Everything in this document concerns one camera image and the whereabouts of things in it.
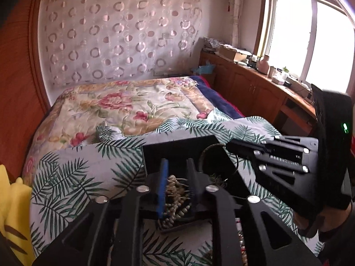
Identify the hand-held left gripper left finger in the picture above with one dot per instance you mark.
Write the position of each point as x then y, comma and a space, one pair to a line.
163, 188

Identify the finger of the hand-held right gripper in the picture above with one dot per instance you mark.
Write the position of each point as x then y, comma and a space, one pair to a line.
277, 147
283, 191

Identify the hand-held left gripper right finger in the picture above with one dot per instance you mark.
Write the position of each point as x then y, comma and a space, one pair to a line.
194, 184

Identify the black jewelry tray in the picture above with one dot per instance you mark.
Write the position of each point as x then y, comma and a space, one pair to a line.
177, 149

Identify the small dark jewelry cluster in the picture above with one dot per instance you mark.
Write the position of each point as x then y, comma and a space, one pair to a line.
219, 180

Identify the wooden cabinet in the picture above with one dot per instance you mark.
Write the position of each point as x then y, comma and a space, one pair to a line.
249, 88

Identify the white tissue box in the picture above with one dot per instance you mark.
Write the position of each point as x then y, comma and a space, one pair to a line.
278, 80

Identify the small potted plant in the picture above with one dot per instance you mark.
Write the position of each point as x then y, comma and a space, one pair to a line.
284, 73

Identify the navy blue blanket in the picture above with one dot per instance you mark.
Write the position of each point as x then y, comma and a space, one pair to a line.
213, 97

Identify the pink jar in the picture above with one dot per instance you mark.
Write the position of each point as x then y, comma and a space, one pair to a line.
263, 64

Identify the leaf print blanket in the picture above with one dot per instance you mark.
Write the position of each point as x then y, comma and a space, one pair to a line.
69, 177

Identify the floral quilt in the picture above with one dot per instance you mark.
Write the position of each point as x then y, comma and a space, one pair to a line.
111, 108

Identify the cardboard box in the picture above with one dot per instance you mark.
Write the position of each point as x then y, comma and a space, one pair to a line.
231, 53

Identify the light blue bag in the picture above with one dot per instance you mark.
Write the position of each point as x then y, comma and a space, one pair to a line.
205, 68

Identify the window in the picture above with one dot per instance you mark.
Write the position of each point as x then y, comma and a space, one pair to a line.
305, 38

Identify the patterned cloth pile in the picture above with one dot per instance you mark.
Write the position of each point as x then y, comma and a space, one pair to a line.
212, 43

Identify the beige window curtain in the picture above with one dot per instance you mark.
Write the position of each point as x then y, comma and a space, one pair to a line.
240, 11

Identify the yellow plush toy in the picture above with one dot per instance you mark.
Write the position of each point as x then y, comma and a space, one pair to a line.
14, 205

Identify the circle patterned wall curtain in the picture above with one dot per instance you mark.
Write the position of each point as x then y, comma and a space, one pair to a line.
111, 33

